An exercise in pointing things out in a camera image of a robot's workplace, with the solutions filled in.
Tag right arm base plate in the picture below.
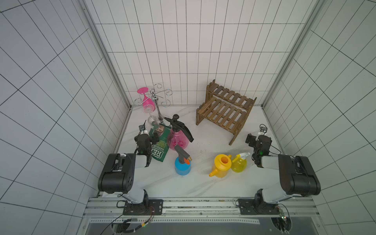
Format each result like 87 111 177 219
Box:
236 199 279 215

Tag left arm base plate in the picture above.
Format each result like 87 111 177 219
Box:
123 199 164 215

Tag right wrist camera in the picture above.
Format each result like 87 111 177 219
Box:
257 124 268 136

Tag wooden slatted shelf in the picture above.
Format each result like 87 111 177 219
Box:
195 80 257 146

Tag pink wine glass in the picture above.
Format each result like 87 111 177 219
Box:
137 87 155 113

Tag clear wine glass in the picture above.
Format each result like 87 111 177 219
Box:
147 114 160 126

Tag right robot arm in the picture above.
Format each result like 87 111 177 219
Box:
240 134 321 214

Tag aluminium mounting rail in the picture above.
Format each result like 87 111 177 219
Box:
83 197 319 225

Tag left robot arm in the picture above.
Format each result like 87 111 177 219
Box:
98 134 159 214

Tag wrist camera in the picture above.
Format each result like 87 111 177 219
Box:
257 124 268 136
139 123 148 135

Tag blue spray bottle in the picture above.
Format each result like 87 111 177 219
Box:
174 145 192 176

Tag green chips bag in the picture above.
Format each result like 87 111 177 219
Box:
149 124 170 162

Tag pink pressure sprayer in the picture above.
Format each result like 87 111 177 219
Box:
164 114 194 150

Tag yellow watering can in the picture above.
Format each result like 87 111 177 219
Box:
209 154 232 178

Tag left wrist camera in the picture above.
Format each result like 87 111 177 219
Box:
139 123 148 135

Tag small yellow spray bottle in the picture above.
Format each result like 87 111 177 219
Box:
231 152 251 173

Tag metal wine glass rack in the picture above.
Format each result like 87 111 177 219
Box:
135 83 173 124

